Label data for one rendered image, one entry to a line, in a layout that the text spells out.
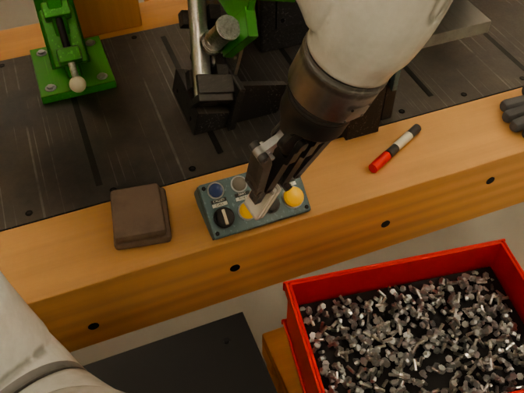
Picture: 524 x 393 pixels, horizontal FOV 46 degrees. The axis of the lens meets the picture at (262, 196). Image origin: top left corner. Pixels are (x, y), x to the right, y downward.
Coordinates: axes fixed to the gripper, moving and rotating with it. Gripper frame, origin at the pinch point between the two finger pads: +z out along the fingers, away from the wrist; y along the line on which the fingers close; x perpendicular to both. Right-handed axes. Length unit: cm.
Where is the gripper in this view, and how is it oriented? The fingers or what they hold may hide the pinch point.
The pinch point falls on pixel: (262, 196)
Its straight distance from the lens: 79.0
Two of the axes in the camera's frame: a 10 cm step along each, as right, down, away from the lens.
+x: -5.5, -7.8, 2.9
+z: -3.2, 5.2, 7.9
